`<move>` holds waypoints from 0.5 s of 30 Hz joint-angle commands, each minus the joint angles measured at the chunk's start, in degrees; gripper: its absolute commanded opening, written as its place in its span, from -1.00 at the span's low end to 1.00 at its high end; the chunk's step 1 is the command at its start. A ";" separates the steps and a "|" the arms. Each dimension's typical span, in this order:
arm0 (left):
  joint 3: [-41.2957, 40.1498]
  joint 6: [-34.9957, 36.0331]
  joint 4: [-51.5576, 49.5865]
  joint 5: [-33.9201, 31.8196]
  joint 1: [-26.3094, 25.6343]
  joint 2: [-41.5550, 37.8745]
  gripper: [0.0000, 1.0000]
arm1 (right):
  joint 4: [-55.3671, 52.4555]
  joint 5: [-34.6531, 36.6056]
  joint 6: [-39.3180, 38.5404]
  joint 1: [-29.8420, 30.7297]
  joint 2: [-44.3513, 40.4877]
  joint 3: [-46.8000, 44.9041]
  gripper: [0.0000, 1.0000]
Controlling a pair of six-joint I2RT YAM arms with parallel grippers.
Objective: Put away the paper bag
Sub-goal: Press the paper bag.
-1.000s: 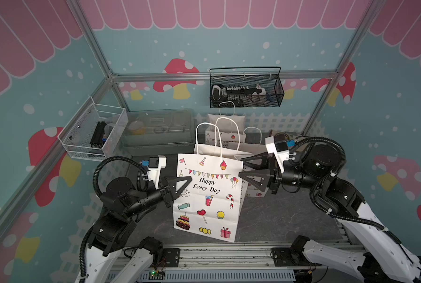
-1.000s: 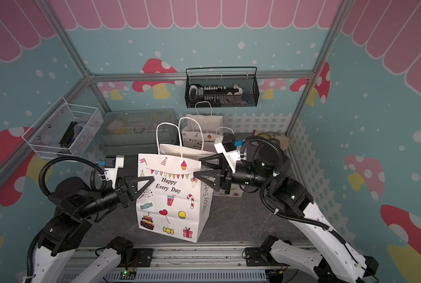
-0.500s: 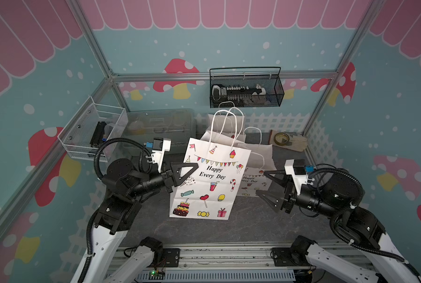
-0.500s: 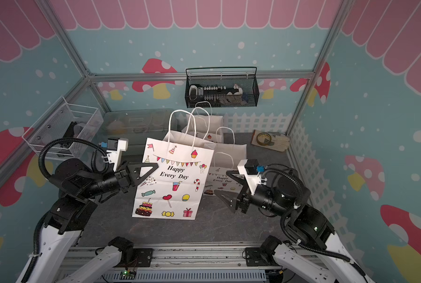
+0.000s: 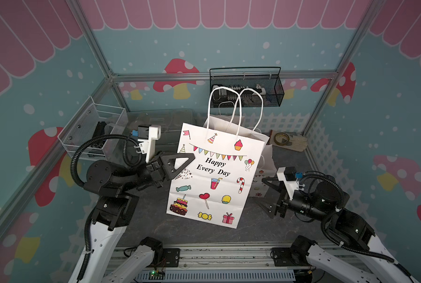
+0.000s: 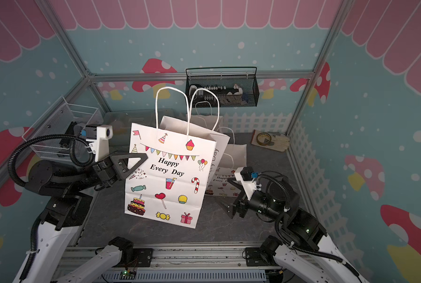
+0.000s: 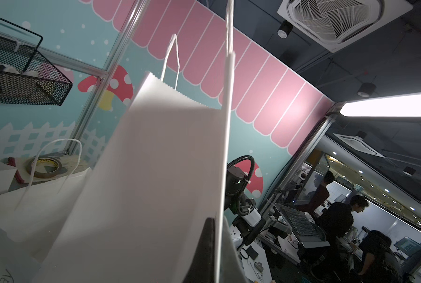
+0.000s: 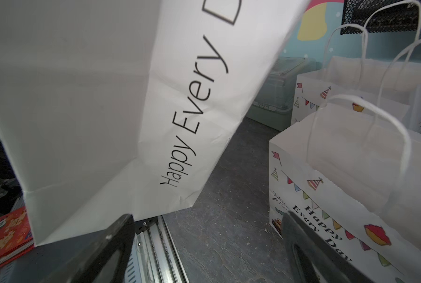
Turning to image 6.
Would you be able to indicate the roll of brown tape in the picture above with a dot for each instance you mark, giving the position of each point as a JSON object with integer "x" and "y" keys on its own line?
{"x": 263, "y": 139}

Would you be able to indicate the black wire mesh basket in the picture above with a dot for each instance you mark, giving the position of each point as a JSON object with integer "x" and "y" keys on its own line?
{"x": 243, "y": 77}

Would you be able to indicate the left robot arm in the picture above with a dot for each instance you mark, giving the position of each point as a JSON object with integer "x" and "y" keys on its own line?
{"x": 66, "y": 210}

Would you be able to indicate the paper bag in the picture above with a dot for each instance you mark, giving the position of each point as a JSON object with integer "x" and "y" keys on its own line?
{"x": 206, "y": 114}
{"x": 182, "y": 158}
{"x": 235, "y": 156}

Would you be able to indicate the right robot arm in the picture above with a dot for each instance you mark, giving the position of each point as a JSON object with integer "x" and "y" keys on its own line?
{"x": 301, "y": 243}

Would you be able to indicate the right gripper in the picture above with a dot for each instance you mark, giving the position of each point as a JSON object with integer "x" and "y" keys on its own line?
{"x": 234, "y": 206}

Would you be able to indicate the black white device in basket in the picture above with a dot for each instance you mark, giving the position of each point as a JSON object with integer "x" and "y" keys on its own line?
{"x": 211, "y": 93}

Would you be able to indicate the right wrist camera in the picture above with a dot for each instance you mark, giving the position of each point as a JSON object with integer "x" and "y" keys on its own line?
{"x": 247, "y": 177}

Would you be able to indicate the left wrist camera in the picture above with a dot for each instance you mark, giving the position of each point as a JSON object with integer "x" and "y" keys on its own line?
{"x": 98, "y": 138}

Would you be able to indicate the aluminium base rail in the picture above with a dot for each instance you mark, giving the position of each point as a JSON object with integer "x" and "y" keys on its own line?
{"x": 221, "y": 262}

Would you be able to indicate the clear plastic storage box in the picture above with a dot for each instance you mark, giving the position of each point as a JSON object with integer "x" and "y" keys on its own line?
{"x": 121, "y": 123}

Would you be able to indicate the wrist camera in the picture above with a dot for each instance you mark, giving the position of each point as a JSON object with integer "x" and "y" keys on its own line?
{"x": 247, "y": 177}
{"x": 98, "y": 138}

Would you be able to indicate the green circuit board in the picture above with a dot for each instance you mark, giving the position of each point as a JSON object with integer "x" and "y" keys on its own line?
{"x": 127, "y": 275}

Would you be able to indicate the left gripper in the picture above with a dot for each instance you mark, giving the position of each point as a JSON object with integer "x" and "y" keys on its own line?
{"x": 115, "y": 168}

